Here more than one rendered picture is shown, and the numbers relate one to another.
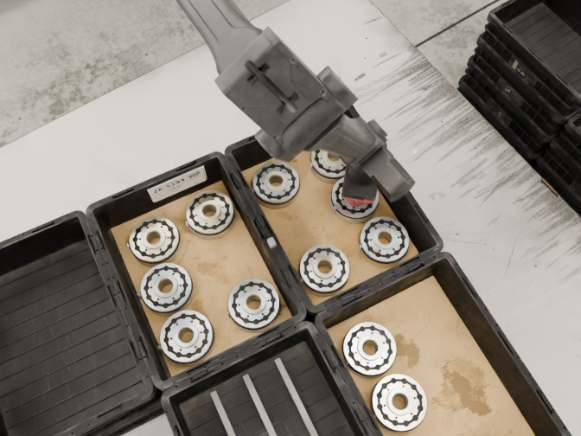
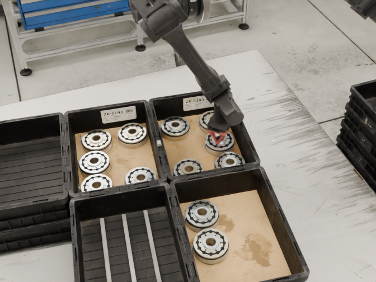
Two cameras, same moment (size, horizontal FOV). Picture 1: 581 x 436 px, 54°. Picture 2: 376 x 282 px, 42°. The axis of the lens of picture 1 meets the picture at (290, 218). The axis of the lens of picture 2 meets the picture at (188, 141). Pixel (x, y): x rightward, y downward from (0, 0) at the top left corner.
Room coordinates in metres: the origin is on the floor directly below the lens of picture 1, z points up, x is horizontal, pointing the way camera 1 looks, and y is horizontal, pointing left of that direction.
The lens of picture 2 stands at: (-0.67, -0.37, 2.08)
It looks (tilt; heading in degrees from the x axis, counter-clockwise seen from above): 45 degrees down; 16
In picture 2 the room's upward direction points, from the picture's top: 1 degrees counter-clockwise
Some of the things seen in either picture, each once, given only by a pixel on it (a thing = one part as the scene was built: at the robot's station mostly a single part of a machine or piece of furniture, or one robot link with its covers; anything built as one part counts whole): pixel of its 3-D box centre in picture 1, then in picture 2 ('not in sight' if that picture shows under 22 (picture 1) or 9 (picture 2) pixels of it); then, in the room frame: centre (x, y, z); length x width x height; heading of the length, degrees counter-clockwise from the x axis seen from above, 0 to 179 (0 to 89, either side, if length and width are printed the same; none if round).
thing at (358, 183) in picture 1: (364, 168); (221, 113); (0.55, -0.14, 0.98); 0.10 x 0.07 x 0.07; 171
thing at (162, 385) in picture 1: (193, 261); (112, 146); (0.37, 0.19, 0.92); 0.40 x 0.30 x 0.02; 28
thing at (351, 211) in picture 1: (354, 195); (219, 139); (0.55, -0.14, 0.86); 0.10 x 0.10 x 0.01
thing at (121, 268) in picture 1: (196, 270); (114, 156); (0.37, 0.19, 0.87); 0.40 x 0.30 x 0.11; 28
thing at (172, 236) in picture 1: (154, 239); (96, 139); (0.44, 0.28, 0.86); 0.10 x 0.10 x 0.01
